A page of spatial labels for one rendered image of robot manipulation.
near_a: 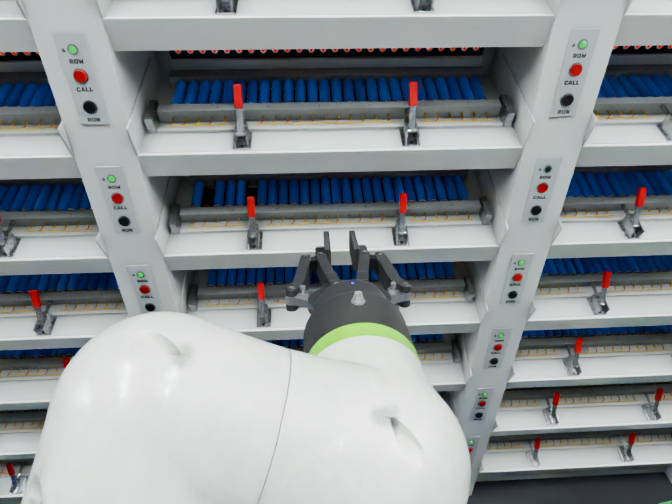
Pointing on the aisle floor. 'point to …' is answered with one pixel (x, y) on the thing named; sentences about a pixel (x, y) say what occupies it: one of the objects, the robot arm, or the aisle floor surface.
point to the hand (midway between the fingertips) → (340, 249)
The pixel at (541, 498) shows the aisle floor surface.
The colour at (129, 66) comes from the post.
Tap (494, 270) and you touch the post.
